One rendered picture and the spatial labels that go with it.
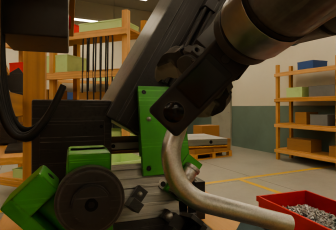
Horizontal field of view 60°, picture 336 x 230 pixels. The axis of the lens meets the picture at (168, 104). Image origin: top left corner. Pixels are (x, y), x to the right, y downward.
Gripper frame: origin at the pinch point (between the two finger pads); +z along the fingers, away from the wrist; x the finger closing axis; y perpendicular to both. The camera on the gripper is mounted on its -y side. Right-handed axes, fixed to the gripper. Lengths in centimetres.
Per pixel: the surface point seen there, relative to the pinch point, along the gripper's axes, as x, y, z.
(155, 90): 3.8, 7.9, 21.7
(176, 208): -17.9, -9.0, 23.8
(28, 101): 43, -6, 93
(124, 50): 66, 118, 251
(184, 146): -10.1, 2.3, 21.7
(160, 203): -14.2, -10.8, 23.2
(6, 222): 10, -40, 60
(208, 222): -31.7, -3.7, 37.5
